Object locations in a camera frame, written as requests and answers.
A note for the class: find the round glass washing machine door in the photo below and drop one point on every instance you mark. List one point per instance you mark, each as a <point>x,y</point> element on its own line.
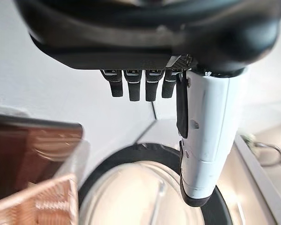
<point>131,187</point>

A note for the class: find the potted flower plant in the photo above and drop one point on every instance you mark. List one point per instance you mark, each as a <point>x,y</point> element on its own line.
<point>249,139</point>

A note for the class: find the slender metal faucet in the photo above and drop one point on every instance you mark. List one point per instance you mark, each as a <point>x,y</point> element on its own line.
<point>271,154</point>

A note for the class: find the white counter cabinet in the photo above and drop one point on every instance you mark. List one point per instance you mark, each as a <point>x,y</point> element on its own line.
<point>267,187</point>

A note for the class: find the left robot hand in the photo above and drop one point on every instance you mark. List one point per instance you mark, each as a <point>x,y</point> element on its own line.
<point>142,30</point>

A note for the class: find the brown wooden stool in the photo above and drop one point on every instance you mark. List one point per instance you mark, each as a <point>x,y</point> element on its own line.
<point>25,150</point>

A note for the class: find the rectangular wicker basket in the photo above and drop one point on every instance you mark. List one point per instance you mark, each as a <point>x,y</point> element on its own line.
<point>37,206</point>

